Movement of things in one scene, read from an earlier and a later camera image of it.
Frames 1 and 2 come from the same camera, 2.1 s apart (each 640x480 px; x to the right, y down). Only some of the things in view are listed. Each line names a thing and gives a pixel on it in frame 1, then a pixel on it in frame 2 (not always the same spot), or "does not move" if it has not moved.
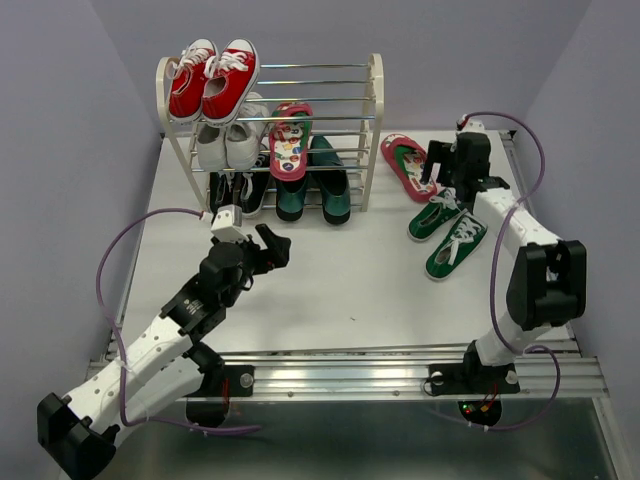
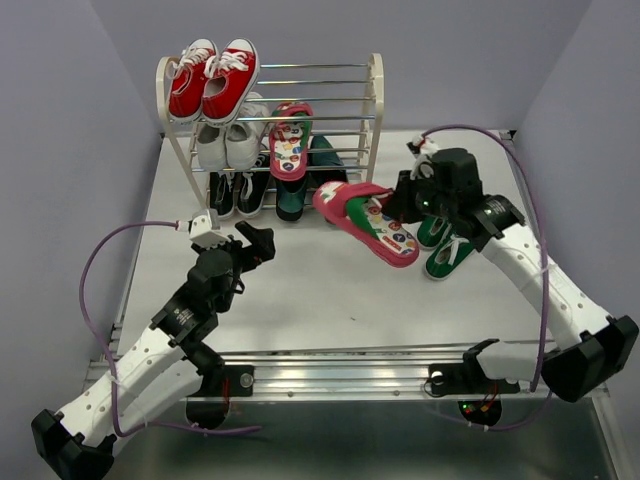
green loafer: x=290 y=199 does not move
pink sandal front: x=289 y=140 does not move
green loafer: x=333 y=186 does not move
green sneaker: x=462 y=238 does not move
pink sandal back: x=405 y=158 to x=358 y=211
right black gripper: x=437 y=150 to x=399 y=206
